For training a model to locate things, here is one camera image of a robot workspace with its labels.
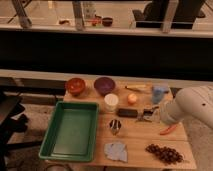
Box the blue translucent plastic cup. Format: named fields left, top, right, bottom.
left=152, top=85, right=169, bottom=104

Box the green plastic tray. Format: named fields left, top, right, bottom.
left=39, top=101, right=99, bottom=162

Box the silver metal cup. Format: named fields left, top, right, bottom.
left=109, top=119, right=121, bottom=135

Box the purple bowl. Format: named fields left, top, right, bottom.
left=94, top=77, right=116, bottom=96

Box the blue cloth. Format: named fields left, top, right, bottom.
left=104, top=142, right=128, bottom=162

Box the orange fruit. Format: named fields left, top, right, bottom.
left=127, top=93, right=138, bottom=105

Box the red bowl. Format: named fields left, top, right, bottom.
left=65, top=77, right=86, bottom=96

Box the dark bowl in background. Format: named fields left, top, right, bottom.
left=102, top=17, right=113, bottom=27

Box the black rectangular block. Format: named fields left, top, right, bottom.
left=117, top=108, right=138, bottom=118

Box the white plastic cup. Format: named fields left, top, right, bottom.
left=104, top=94, right=119, bottom=112

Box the red chili pepper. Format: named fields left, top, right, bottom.
left=159, top=124, right=178, bottom=135

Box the black chair left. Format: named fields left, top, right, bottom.
left=0, top=91, right=41, bottom=171

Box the bunch of dark grapes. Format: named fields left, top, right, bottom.
left=145, top=144, right=183, bottom=164

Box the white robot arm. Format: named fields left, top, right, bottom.
left=148, top=86, right=213, bottom=129

